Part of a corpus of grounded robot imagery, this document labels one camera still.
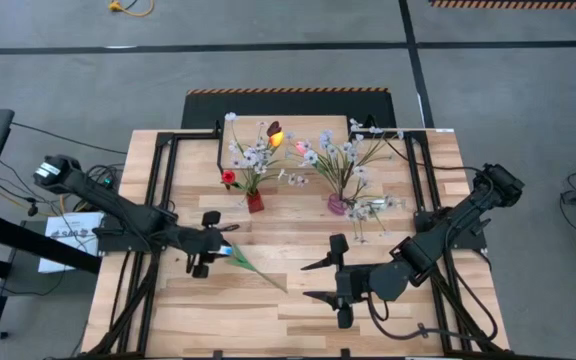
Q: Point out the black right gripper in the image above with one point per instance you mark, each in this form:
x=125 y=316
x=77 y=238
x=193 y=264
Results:
x=353 y=285

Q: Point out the black hazard-striped floor mat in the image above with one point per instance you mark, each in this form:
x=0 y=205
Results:
x=208 y=107

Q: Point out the orange yellow artificial tulip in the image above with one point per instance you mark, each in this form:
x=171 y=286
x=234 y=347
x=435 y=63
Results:
x=276 y=139

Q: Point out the purple ribbed glass vase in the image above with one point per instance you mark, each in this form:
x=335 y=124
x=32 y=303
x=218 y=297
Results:
x=335 y=206

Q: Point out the white blossom artificial spray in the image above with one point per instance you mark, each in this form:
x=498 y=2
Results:
x=340 y=167
x=250 y=159

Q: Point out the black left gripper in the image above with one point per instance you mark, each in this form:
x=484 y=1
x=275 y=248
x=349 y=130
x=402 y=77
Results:
x=203 y=241

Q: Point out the wooden shelf with black legs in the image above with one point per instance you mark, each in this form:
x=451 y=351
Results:
x=313 y=125

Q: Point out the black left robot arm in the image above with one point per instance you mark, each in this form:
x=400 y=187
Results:
x=98 y=197

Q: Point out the black aluminium table frame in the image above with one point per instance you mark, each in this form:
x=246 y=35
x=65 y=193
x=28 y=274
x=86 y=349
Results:
x=193 y=135

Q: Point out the white printed paper sheet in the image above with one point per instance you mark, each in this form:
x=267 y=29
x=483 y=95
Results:
x=50 y=266

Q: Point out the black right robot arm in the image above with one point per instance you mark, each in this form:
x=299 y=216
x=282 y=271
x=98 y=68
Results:
x=448 y=230

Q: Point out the red glass vase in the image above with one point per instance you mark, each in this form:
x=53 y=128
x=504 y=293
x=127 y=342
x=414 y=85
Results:
x=255 y=203

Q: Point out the white and blue artificial tulip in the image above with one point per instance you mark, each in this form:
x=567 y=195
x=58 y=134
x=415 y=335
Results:
x=240 y=260

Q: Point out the orange black hazard floor strip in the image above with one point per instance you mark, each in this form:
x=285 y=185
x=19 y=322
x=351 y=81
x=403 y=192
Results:
x=518 y=4

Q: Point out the flowers pile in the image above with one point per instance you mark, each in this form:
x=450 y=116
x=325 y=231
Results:
x=360 y=212

